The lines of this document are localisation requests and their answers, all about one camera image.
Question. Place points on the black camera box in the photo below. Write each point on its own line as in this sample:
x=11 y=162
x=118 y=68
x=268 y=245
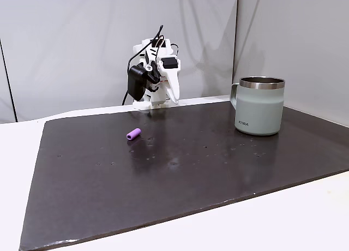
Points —
x=136 y=83

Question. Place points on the dark table mat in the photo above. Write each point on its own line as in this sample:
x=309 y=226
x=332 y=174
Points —
x=163 y=174

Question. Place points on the purple pen grip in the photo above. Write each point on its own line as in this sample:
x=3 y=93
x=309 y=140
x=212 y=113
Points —
x=133 y=134

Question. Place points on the thin black pole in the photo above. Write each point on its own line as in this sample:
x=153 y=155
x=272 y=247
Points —
x=8 y=82

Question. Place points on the grey-green mug steel rim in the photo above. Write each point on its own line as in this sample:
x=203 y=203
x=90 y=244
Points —
x=259 y=112

